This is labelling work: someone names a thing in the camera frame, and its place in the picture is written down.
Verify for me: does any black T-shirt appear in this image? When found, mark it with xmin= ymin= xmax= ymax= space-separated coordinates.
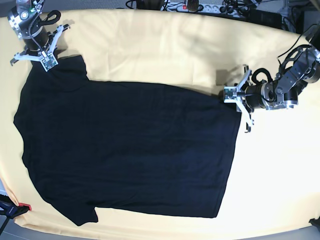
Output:
xmin=13 ymin=55 xmax=241 ymax=226

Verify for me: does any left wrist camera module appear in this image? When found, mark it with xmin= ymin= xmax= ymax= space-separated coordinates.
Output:
xmin=223 ymin=86 xmax=238 ymax=104

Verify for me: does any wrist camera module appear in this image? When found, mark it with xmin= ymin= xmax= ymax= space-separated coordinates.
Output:
xmin=40 ymin=53 xmax=58 ymax=72
xmin=223 ymin=86 xmax=238 ymax=104

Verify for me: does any black box on back table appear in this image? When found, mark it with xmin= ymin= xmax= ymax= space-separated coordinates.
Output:
xmin=247 ymin=9 xmax=282 ymax=29

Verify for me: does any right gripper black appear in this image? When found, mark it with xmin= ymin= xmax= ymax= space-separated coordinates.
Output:
xmin=10 ymin=24 xmax=70 ymax=66

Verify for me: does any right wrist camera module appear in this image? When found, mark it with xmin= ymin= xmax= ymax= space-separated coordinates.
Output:
xmin=40 ymin=53 xmax=58 ymax=72

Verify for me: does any yellow tablecloth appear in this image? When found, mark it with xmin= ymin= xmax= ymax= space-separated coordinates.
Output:
xmin=0 ymin=9 xmax=320 ymax=240

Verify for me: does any white power strip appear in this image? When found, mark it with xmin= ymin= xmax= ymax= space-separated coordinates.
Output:
xmin=161 ymin=0 xmax=250 ymax=18

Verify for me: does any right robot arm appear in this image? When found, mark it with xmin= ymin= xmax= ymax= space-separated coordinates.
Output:
xmin=7 ymin=0 xmax=70 ymax=72

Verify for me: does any black clamp at right corner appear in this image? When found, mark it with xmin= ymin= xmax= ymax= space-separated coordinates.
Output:
xmin=309 ymin=218 xmax=320 ymax=230

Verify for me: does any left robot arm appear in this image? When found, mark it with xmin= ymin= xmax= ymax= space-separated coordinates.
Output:
xmin=235 ymin=24 xmax=320 ymax=133

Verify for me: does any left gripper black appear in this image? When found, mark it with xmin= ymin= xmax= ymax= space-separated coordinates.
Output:
xmin=235 ymin=64 xmax=266 ymax=133

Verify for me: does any red and black clamp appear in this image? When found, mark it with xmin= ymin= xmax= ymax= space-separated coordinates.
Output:
xmin=0 ymin=194 xmax=32 ymax=219

